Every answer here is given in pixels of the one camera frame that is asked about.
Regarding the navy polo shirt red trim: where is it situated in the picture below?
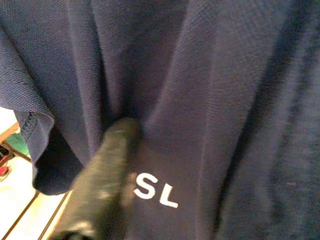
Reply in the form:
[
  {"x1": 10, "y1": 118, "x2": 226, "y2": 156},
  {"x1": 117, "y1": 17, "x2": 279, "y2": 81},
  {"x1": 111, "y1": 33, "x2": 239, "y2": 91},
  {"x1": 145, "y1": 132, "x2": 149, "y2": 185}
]
[{"x1": 0, "y1": 0, "x2": 320, "y2": 240}]

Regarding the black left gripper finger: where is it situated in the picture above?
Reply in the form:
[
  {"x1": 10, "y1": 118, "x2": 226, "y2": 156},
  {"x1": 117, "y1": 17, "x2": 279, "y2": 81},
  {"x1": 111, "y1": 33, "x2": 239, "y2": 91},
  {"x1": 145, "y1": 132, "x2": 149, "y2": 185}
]
[{"x1": 48, "y1": 116, "x2": 141, "y2": 240}]

